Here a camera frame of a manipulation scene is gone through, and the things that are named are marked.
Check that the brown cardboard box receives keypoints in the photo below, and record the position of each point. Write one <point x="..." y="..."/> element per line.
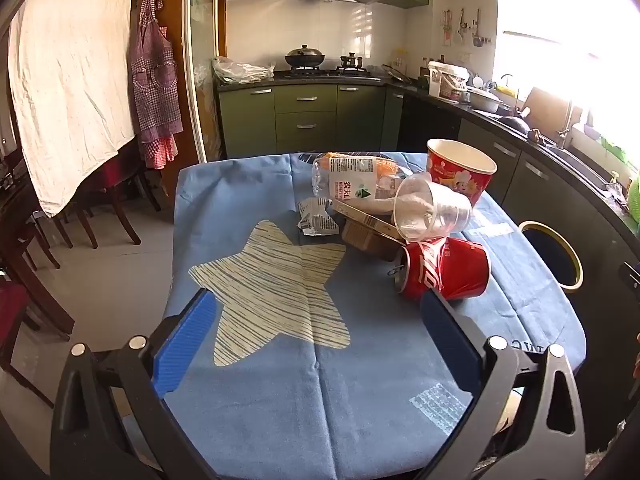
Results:
<point x="365" y="241"/>

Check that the blue star-print tablecloth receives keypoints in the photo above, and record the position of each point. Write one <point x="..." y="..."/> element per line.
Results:
<point x="350" y="385"/>

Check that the black lidded wok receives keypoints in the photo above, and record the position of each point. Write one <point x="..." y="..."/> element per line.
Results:
<point x="305" y="56"/>

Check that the black frying pan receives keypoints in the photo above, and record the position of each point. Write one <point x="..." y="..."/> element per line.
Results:
<point x="514" y="125"/>

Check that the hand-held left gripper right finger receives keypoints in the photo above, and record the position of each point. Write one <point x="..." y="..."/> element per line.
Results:
<point x="450" y="345"/>

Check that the yellow-rimmed blue trash bin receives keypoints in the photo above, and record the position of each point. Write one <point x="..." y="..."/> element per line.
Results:
<point x="576" y="260"/>

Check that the purple checked apron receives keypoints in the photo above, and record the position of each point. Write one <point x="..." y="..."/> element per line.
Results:
<point x="155" y="85"/>

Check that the red soda can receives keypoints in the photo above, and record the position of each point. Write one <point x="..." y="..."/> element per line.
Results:
<point x="450" y="270"/>

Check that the dark wooden chair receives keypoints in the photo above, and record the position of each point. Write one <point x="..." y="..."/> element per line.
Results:
<point x="117" y="195"/>

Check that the steel faucet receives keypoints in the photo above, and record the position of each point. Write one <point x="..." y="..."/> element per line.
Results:
<point x="567" y="125"/>

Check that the crushed clear plastic bottle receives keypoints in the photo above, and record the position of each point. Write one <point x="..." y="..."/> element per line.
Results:
<point x="350" y="177"/>

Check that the red-cushioned wooden chair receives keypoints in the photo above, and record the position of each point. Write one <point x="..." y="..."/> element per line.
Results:
<point x="15" y="305"/>

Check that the black gas stove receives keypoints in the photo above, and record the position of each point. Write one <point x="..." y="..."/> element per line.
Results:
<point x="325" y="74"/>

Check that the green base cabinets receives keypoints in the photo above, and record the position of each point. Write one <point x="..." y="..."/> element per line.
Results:
<point x="300" y="115"/>

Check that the white hanging sheet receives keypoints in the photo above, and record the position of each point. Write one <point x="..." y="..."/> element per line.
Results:
<point x="70" y="85"/>

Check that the wooden cutting board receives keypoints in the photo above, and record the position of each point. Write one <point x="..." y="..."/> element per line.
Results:
<point x="545" y="107"/>

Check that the small dark pot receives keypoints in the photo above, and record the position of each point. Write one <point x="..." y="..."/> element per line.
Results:
<point x="351" y="61"/>

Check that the white enamel basin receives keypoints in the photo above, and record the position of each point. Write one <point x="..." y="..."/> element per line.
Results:
<point x="484" y="101"/>

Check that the clear plastic bag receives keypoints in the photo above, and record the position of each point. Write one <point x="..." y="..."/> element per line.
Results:
<point x="240" y="71"/>

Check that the red paper bucket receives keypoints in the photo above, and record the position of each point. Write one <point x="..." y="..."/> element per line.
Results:
<point x="450" y="170"/>

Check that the steel kitchen sink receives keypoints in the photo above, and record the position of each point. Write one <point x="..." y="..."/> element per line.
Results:
<point x="580" y="165"/>

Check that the dark kitchen counter cabinets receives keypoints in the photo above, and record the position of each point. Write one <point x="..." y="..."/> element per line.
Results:
<point x="550" y="195"/>

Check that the hanging kitchen utensils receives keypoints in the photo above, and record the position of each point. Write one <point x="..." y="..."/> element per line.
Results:
<point x="465" y="27"/>

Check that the bright kitchen window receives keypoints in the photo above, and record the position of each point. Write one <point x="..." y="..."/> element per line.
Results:
<point x="565" y="20"/>

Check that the crumpled silver wrapper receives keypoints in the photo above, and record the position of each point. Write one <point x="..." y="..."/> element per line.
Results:
<point x="317" y="220"/>

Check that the white plastic bucket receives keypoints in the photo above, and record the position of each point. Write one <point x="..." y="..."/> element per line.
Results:
<point x="447" y="80"/>

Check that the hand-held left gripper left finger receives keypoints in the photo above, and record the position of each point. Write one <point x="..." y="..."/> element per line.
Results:
<point x="185" y="345"/>

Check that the clear plastic cup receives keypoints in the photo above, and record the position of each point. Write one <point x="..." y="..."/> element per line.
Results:
<point x="440" y="210"/>

